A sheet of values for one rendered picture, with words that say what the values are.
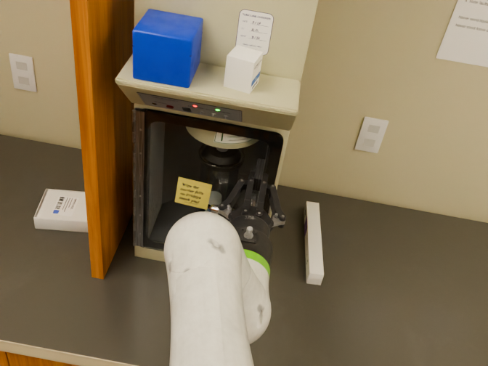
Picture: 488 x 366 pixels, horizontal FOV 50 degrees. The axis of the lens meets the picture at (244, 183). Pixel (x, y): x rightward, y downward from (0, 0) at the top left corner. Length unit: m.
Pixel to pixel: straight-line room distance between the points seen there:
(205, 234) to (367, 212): 1.02
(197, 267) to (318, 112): 0.97
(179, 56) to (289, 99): 0.20
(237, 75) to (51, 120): 0.95
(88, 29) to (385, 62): 0.82
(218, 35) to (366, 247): 0.80
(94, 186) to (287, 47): 0.49
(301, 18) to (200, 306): 0.56
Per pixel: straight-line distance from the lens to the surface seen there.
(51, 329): 1.27
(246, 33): 0.98
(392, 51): 1.47
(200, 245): 0.67
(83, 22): 0.95
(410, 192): 1.73
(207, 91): 0.93
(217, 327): 0.58
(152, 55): 0.91
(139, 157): 1.16
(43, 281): 1.36
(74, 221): 1.44
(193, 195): 1.19
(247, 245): 0.86
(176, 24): 0.94
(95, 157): 1.09
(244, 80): 0.93
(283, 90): 0.96
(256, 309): 0.78
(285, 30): 0.97
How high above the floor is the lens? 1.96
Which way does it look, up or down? 39 degrees down
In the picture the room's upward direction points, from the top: 9 degrees clockwise
